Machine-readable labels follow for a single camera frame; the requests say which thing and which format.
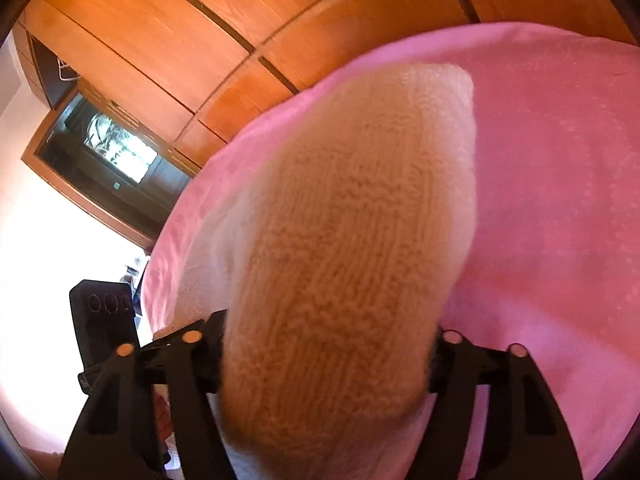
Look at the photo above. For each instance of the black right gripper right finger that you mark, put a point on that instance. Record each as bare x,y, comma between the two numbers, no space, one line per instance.
525,435

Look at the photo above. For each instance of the dark wood-framed mirror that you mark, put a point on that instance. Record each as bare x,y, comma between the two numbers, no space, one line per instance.
109,165

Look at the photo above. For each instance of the wooden panelled wardrobe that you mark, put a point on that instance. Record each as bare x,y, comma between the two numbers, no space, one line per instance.
193,73

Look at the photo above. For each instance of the pink bedspread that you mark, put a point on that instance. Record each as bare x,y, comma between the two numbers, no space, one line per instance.
555,260

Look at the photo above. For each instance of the white knitted sweater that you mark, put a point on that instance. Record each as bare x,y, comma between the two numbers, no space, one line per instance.
333,263

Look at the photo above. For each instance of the left hand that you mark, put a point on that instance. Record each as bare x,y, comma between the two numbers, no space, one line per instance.
162,417

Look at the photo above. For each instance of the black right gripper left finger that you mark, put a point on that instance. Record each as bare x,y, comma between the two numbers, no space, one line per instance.
116,435

